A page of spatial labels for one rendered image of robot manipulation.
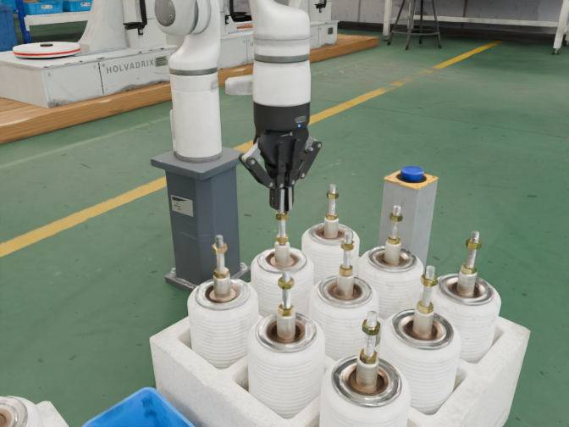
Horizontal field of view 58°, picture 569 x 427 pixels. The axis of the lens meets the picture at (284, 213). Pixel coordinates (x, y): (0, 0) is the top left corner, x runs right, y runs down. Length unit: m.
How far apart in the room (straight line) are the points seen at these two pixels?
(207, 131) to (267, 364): 0.54
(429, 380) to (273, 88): 0.40
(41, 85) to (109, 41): 0.54
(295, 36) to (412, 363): 0.41
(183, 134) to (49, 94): 1.59
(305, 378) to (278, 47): 0.39
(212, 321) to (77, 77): 2.08
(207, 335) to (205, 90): 0.49
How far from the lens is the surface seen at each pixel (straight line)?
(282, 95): 0.64
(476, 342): 0.75
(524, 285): 1.29
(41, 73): 2.55
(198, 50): 1.01
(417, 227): 0.93
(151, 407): 0.80
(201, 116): 1.01
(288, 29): 0.63
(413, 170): 0.93
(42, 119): 2.47
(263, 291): 0.76
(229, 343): 0.70
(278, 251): 0.75
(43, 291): 1.27
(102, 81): 2.72
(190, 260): 1.12
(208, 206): 1.04
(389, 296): 0.77
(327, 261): 0.82
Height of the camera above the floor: 0.65
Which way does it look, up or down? 26 degrees down
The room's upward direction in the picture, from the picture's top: straight up
